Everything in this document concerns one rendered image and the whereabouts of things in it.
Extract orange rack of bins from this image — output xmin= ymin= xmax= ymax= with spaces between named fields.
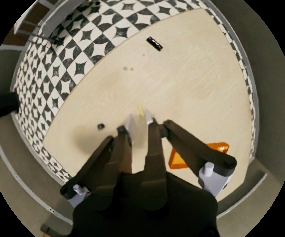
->
xmin=168 ymin=142 xmax=230 ymax=170

